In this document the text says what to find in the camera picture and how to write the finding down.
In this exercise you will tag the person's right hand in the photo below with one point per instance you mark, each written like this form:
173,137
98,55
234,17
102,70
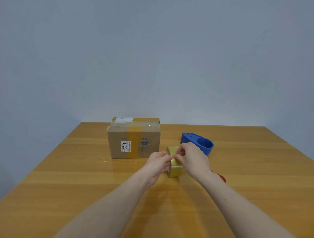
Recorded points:
195,161

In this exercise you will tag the blue plastic tape dispenser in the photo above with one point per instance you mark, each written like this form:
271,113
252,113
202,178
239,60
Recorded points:
189,138

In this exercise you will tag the person's left hand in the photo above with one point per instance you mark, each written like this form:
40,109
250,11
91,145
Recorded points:
155,166

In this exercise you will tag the brown cardboard box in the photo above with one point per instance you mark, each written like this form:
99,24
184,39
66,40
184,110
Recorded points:
117,137

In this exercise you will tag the person's right forearm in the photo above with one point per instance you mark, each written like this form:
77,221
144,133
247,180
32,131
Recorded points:
240,213

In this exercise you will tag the yellowish clear tape roll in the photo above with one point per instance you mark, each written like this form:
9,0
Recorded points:
176,172

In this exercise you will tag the person's left forearm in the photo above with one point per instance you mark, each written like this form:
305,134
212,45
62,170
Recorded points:
110,213

